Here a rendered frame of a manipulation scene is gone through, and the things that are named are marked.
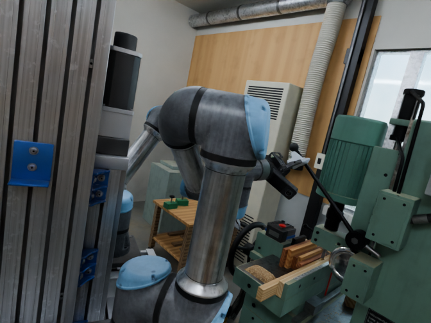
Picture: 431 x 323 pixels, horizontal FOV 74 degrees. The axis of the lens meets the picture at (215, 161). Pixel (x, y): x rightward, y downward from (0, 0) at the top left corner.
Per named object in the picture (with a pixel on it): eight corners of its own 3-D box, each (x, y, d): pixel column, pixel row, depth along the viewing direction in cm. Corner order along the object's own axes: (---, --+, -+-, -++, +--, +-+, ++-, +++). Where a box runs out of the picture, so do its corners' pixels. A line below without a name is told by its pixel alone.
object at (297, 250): (310, 255, 125) (315, 239, 124) (313, 257, 124) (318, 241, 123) (283, 266, 110) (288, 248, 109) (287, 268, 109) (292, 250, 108)
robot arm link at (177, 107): (129, 107, 53) (179, 205, 96) (183, 119, 51) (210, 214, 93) (154, 65, 59) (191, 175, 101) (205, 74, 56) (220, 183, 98)
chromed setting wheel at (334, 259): (326, 271, 101) (336, 239, 99) (363, 291, 92) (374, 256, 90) (322, 273, 99) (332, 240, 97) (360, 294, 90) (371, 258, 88)
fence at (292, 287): (353, 258, 131) (356, 247, 130) (356, 260, 130) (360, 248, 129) (280, 298, 89) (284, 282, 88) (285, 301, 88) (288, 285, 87)
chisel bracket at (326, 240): (317, 242, 119) (322, 223, 117) (351, 259, 109) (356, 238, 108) (308, 245, 113) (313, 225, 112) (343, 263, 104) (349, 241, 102)
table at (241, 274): (295, 241, 153) (297, 231, 152) (352, 272, 132) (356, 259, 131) (213, 268, 110) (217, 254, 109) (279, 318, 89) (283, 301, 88)
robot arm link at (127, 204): (103, 233, 104) (108, 197, 101) (92, 218, 114) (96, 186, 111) (135, 229, 111) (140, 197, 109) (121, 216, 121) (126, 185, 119)
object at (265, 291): (334, 259, 127) (337, 250, 126) (338, 261, 125) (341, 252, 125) (255, 298, 87) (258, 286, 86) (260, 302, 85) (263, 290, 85)
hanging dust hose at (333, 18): (290, 165, 272) (329, 10, 249) (306, 170, 259) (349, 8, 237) (280, 165, 261) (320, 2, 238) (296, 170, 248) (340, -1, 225)
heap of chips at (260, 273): (256, 265, 107) (257, 260, 107) (278, 279, 100) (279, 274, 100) (244, 269, 102) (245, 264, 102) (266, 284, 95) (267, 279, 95)
